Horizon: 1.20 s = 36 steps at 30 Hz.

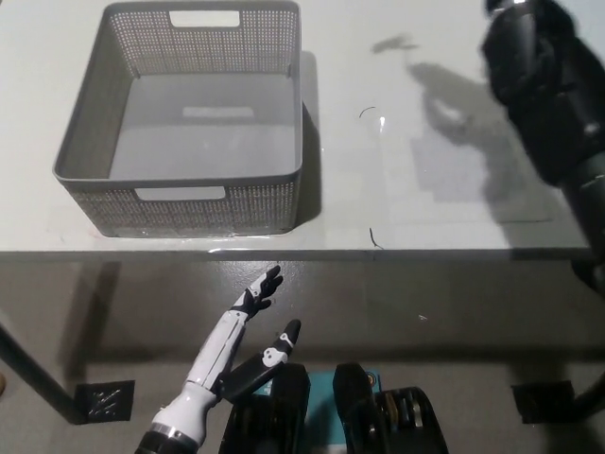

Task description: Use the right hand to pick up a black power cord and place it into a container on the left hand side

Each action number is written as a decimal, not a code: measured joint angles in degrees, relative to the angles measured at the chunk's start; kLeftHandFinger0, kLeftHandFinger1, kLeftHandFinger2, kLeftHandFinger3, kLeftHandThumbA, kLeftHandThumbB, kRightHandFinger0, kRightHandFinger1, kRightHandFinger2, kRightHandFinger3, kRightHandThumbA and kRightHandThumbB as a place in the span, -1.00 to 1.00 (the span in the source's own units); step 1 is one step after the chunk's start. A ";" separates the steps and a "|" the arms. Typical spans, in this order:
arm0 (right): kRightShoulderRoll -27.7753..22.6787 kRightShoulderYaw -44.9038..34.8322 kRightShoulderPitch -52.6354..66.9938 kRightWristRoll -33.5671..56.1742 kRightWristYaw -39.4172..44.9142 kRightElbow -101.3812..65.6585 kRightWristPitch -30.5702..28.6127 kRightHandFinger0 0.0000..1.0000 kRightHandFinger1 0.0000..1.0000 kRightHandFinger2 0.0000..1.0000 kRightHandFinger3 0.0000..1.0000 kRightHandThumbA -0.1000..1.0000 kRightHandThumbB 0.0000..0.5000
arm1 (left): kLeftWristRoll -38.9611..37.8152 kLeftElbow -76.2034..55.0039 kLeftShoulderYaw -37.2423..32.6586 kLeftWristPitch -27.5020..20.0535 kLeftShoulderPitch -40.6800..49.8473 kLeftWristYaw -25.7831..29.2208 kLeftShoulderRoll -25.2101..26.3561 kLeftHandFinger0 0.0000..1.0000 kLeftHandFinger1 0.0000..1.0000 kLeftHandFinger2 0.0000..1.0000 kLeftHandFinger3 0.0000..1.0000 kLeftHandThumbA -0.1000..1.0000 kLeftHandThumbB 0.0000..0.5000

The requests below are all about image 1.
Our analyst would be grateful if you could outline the dark grey table leg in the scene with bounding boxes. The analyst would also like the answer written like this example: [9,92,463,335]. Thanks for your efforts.
[0,309,79,425]
[569,373,605,422]

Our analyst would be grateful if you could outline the black and teal robot body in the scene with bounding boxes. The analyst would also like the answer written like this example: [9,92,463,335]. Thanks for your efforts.
[221,361,450,454]

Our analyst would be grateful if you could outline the grey perforated plastic basket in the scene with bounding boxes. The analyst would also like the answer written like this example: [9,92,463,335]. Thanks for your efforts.
[52,0,303,237]

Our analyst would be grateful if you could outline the white and black left hand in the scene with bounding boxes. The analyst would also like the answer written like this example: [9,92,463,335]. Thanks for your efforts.
[149,264,303,445]

